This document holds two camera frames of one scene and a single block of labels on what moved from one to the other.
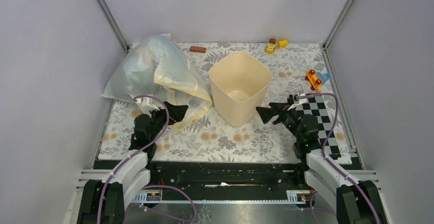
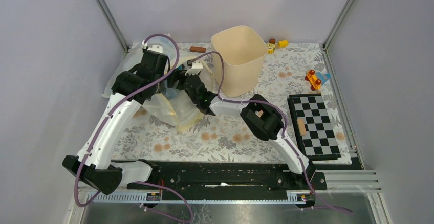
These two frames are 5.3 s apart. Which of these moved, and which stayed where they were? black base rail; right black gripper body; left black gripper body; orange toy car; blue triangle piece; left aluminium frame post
Moved: left black gripper body; right black gripper body
Stayed: blue triangle piece; orange toy car; black base rail; left aluminium frame post
